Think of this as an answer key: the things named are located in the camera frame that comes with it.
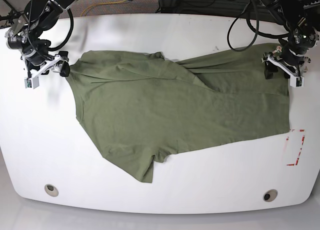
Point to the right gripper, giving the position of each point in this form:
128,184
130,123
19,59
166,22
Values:
34,51

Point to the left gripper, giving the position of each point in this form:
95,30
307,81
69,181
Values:
300,40

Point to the olive green T-shirt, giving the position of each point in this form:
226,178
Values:
140,108

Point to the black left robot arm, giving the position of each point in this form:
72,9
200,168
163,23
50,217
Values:
288,13

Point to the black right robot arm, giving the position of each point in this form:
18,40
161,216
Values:
40,16

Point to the red tape rectangle marking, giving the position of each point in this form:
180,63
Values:
293,147

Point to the right table grommet hole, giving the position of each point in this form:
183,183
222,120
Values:
270,195

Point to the table grommet hole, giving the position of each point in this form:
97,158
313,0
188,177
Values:
270,195
51,190

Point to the left table grommet hole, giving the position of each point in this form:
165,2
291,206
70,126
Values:
51,190

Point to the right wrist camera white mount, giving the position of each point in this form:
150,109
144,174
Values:
32,78

